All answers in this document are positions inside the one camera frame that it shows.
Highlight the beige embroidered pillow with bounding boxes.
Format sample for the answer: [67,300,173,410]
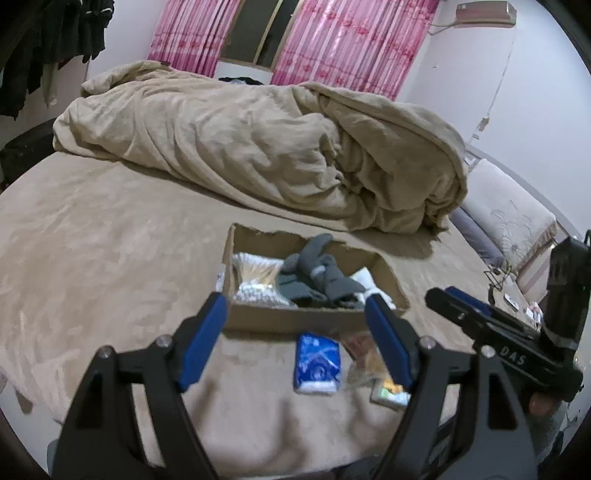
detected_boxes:
[464,158,558,273]

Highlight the person's right forearm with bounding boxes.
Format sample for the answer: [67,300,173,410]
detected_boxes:
[531,406,583,472]

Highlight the grey pillow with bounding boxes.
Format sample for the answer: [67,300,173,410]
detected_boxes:
[450,208,504,268]

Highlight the pink curtain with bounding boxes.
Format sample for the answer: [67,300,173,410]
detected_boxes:
[147,0,245,79]
[270,0,439,101]

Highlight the blue tissue packet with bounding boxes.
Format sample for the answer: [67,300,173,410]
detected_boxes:
[294,332,341,396]

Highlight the clear snack bag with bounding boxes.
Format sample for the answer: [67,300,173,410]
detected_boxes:
[344,333,393,389]

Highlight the grey socks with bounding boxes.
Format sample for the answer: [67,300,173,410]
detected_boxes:
[276,234,368,309]

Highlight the person's right hand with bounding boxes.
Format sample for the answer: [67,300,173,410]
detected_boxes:
[526,391,561,418]

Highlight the cardboard box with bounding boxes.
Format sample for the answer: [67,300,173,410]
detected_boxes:
[216,223,411,336]

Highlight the white cloth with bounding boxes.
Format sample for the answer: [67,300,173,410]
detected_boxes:
[353,268,398,310]

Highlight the black bag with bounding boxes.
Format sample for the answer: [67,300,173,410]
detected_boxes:
[0,117,58,191]

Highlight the wall air conditioner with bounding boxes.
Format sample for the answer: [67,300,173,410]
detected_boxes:
[455,0,518,27]

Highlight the wall cable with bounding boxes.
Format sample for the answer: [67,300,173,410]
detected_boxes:
[471,23,518,139]

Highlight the beige blanket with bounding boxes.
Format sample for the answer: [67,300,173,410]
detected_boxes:
[52,60,469,234]

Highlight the black wire eyeglasses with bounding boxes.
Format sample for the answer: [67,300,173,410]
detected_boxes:
[484,266,514,305]

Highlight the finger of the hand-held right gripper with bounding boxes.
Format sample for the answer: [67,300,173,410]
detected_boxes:
[425,288,523,345]
[445,285,542,336]

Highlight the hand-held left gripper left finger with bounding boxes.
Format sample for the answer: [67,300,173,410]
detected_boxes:
[48,292,230,480]

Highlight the dark hanging clothes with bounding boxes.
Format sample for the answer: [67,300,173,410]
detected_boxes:
[0,0,116,121]

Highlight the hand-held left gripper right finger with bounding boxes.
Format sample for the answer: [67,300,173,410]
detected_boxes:
[364,293,539,480]

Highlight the bag of white beads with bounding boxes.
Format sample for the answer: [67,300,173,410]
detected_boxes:
[235,281,296,308]

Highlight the bag of cotton swabs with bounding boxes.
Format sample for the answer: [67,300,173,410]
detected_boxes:
[231,252,284,296]

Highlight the wooden bedside table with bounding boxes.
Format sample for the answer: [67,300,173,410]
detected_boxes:
[489,222,573,324]

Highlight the window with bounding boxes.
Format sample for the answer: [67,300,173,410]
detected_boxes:
[217,0,301,71]

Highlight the small green yellow packet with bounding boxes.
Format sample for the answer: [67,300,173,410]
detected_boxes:
[369,378,411,409]

